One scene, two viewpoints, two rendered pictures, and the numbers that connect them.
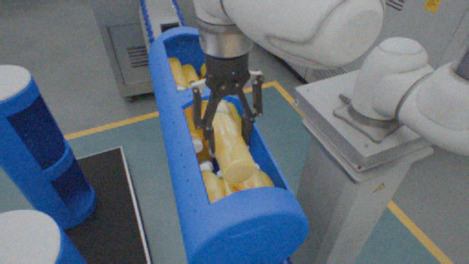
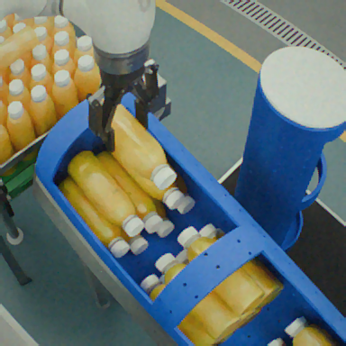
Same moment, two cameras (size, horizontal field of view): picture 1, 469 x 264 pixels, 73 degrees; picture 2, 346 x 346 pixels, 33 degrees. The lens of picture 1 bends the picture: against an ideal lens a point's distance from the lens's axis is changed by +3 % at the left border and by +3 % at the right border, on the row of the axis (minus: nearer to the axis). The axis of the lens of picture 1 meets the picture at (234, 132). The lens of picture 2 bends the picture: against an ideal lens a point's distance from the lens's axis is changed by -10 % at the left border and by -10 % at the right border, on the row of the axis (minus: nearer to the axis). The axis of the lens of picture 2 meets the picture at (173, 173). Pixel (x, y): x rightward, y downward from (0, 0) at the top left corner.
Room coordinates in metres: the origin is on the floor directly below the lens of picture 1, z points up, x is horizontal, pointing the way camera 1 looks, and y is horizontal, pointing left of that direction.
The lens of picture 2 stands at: (1.08, -0.17, 2.25)
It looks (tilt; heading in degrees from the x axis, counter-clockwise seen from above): 60 degrees down; 155
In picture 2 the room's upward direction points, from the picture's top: 2 degrees clockwise
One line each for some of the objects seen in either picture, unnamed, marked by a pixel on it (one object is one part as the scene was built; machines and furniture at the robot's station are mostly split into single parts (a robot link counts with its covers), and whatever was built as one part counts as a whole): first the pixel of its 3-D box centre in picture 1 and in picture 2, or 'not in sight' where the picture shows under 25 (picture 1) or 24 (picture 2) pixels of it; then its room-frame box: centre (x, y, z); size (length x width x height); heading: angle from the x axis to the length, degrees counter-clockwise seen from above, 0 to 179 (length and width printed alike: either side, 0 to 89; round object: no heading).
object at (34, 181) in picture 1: (39, 159); not in sight; (1.05, 0.97, 0.59); 0.28 x 0.28 x 0.88
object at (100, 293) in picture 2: not in sight; (94, 276); (0.35, -0.11, 0.31); 0.06 x 0.06 x 0.63; 17
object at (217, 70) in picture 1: (226, 71); (122, 74); (0.47, 0.01, 1.47); 0.08 x 0.07 x 0.09; 107
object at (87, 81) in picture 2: not in sight; (87, 86); (0.11, 0.03, 0.99); 0.07 x 0.07 x 0.19
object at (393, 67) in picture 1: (390, 77); not in sight; (0.79, -0.46, 1.24); 0.18 x 0.16 x 0.22; 31
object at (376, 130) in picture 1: (367, 108); not in sight; (0.82, -0.45, 1.10); 0.22 x 0.18 x 0.06; 36
